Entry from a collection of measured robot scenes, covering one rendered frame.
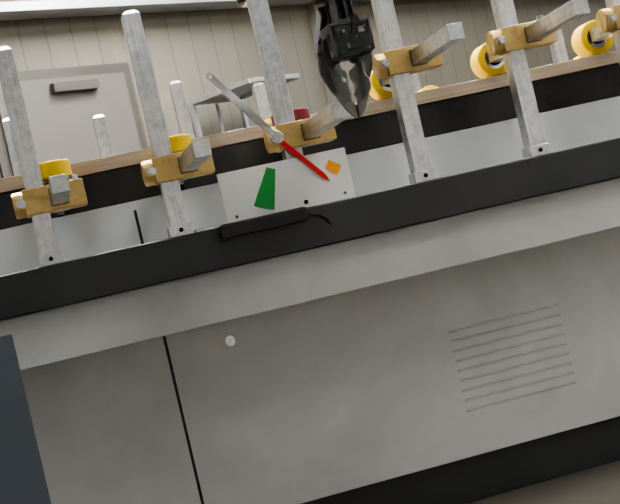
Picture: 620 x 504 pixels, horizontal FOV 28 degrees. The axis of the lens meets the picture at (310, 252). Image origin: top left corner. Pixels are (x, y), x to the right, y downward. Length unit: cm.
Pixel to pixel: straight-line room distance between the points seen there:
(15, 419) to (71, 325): 80
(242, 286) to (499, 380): 66
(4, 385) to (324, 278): 99
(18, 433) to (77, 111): 698
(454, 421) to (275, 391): 40
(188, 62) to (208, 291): 686
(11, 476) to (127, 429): 102
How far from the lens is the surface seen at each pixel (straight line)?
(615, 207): 268
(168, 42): 918
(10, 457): 164
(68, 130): 848
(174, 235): 241
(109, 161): 263
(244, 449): 266
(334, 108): 221
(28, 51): 855
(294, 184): 245
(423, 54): 247
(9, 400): 164
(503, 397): 280
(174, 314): 243
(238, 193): 243
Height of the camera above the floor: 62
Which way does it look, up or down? level
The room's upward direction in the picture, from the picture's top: 13 degrees counter-clockwise
